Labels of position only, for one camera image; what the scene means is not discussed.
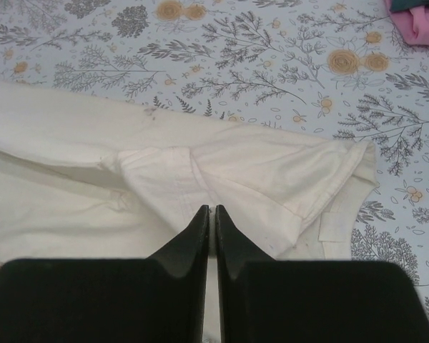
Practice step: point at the floral table mat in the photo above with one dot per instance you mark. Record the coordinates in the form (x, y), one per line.
(338, 70)

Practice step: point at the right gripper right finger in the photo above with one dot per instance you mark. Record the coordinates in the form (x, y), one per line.
(267, 300)

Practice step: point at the pink folded t shirt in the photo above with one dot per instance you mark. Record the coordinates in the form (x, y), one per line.
(413, 24)

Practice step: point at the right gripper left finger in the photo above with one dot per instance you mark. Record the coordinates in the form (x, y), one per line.
(156, 299)

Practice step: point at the cream t shirt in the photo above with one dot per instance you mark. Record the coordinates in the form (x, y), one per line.
(83, 176)

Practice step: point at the teal folded t shirt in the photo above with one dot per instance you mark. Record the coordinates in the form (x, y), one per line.
(403, 5)

